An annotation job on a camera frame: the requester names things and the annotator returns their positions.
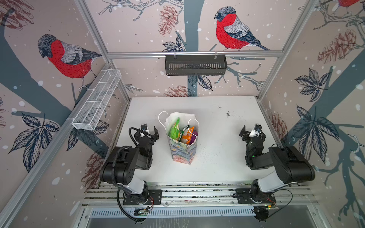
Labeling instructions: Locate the green chips bag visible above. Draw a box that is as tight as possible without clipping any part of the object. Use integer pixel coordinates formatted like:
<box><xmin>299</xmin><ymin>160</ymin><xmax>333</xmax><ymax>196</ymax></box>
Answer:
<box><xmin>168</xmin><ymin>118</ymin><xmax>181</xmax><ymax>141</ymax></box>

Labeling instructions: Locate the orange Fox's candy bag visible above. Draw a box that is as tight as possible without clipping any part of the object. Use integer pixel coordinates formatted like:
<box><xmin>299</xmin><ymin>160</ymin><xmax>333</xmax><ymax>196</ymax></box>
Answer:
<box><xmin>180</xmin><ymin>126</ymin><xmax>195</xmax><ymax>144</ymax></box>

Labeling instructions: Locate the floral paper gift bag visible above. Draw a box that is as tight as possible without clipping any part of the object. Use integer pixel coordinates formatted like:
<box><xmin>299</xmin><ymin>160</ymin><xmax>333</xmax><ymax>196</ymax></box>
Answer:
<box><xmin>158</xmin><ymin>111</ymin><xmax>199</xmax><ymax>164</ymax></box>

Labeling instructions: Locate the purple snack bag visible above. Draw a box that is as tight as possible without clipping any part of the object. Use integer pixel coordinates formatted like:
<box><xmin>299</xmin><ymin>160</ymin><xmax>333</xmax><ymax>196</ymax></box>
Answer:
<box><xmin>190</xmin><ymin>131</ymin><xmax>198</xmax><ymax>145</ymax></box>

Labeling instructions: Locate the green yellow Fox's candy bag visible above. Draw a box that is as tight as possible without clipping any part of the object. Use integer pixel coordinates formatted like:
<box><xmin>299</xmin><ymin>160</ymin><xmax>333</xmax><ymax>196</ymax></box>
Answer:
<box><xmin>179</xmin><ymin>125</ymin><xmax>189</xmax><ymax>141</ymax></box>

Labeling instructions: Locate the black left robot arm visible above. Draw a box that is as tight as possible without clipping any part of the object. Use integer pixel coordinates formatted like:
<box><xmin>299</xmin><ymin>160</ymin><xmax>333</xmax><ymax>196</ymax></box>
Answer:
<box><xmin>99</xmin><ymin>124</ymin><xmax>161</xmax><ymax>206</ymax></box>

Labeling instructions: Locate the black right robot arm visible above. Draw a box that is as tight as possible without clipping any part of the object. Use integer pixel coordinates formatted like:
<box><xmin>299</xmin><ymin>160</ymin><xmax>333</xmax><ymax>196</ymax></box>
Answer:
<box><xmin>239</xmin><ymin>124</ymin><xmax>315</xmax><ymax>203</ymax></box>

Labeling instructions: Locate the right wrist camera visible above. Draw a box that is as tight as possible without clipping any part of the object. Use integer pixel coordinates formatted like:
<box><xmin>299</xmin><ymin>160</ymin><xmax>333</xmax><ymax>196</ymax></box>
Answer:
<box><xmin>249</xmin><ymin>129</ymin><xmax>261</xmax><ymax>138</ymax></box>

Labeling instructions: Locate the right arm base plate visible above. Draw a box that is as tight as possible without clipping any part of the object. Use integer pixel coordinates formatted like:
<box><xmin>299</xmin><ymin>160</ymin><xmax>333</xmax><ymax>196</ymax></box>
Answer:
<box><xmin>232</xmin><ymin>188</ymin><xmax>276</xmax><ymax>204</ymax></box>

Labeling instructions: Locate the white mesh wire basket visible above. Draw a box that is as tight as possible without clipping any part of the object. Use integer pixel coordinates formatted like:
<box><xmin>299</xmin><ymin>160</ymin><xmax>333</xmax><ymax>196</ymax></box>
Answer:
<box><xmin>72</xmin><ymin>69</ymin><xmax>121</xmax><ymax>130</ymax></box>

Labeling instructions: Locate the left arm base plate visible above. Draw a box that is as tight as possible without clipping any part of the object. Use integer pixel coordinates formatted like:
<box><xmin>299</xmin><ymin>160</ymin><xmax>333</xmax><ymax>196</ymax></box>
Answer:
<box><xmin>123</xmin><ymin>190</ymin><xmax>162</xmax><ymax>206</ymax></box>

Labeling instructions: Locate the aluminium rail base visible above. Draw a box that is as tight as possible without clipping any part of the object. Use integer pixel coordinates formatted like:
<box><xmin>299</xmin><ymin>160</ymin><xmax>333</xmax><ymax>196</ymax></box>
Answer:
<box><xmin>81</xmin><ymin>182</ymin><xmax>318</xmax><ymax>219</ymax></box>

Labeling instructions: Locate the black wire basket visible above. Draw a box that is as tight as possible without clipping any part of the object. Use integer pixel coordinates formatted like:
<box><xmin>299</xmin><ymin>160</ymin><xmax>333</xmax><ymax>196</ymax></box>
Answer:
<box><xmin>165</xmin><ymin>55</ymin><xmax>227</xmax><ymax>76</ymax></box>

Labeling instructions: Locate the horizontal aluminium frame bar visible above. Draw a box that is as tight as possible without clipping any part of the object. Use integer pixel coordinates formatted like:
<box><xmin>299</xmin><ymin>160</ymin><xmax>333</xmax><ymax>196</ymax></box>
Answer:
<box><xmin>107</xmin><ymin>50</ymin><xmax>284</xmax><ymax>59</ymax></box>

